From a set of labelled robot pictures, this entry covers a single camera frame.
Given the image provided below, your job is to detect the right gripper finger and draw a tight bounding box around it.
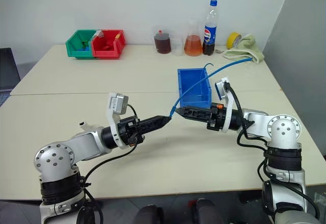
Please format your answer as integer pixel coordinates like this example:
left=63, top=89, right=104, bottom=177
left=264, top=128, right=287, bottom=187
left=177, top=110, right=212, bottom=123
left=177, top=105, right=212, bottom=116

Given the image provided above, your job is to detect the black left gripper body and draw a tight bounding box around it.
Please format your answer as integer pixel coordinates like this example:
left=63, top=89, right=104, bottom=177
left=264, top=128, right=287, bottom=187
left=117, top=116, right=146, bottom=148

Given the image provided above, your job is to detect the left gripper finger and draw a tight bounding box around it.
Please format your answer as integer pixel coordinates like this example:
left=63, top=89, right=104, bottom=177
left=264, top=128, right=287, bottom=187
left=139, top=121, right=169, bottom=136
left=139, top=115, right=171, bottom=128

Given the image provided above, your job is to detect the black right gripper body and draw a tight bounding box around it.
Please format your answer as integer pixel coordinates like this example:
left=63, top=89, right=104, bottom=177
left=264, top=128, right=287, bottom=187
left=207, top=102, right=227, bottom=132

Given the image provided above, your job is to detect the blue network cable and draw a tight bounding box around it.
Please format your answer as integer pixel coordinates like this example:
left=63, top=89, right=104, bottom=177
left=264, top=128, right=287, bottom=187
left=168, top=57, right=254, bottom=119

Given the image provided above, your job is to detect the blue plastic bin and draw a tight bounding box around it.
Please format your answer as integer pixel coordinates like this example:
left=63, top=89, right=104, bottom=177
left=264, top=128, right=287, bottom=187
left=177, top=67, right=213, bottom=109

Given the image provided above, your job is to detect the red plastic bin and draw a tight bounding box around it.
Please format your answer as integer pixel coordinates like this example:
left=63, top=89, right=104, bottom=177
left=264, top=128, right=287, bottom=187
left=90, top=30, right=126, bottom=60

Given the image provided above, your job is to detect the green plastic bin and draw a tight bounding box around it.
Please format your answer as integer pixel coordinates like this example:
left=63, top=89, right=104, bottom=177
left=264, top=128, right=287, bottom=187
left=65, top=29, right=99, bottom=60

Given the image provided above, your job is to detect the flask with orange liquid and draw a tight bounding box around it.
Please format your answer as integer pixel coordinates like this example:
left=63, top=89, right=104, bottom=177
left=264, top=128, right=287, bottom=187
left=183, top=17, right=204, bottom=57

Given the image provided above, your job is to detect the empty clear beaker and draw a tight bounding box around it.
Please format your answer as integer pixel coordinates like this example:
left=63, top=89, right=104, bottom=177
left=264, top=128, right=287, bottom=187
left=170, top=29, right=185, bottom=57

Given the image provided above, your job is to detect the beaker with dark liquid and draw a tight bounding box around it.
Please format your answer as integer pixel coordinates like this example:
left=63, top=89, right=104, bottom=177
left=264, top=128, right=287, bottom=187
left=152, top=25, right=173, bottom=55

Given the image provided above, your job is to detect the pale green towel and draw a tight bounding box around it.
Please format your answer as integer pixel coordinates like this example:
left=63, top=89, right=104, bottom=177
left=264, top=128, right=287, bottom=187
left=222, top=33, right=265, bottom=65

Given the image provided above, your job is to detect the Pepsi cola bottle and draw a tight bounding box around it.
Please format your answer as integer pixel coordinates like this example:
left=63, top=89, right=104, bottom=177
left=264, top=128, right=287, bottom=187
left=202, top=0, right=219, bottom=56

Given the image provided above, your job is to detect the yellow tape roll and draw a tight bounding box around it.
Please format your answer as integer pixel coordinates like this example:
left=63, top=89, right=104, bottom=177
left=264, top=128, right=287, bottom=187
left=226, top=32, right=242, bottom=50

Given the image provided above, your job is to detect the red plastic piece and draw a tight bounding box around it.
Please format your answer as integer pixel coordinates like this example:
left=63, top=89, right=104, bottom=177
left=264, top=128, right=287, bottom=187
left=101, top=40, right=115, bottom=51

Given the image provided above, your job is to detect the dark rounded shape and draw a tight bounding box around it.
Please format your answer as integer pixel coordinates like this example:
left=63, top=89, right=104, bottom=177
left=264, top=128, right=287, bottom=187
left=194, top=198, right=226, bottom=224
left=134, top=204, right=165, bottom=224

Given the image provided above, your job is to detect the dark laptop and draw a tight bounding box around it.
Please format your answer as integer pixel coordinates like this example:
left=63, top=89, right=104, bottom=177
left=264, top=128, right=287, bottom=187
left=0, top=47, right=21, bottom=106

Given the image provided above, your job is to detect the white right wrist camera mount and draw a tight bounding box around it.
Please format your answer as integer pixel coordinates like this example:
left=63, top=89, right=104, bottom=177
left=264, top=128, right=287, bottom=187
left=214, top=76, right=239, bottom=133

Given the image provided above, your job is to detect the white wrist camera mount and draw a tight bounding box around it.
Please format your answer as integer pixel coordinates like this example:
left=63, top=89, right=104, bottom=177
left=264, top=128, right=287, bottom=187
left=105, top=91, right=130, bottom=150
left=214, top=76, right=239, bottom=133

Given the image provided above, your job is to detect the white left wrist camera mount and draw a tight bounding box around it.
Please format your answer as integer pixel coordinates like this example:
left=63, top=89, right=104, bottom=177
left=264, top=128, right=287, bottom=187
left=105, top=91, right=130, bottom=150

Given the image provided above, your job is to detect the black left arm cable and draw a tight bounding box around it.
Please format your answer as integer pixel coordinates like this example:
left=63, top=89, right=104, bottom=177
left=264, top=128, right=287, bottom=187
left=83, top=103, right=140, bottom=224

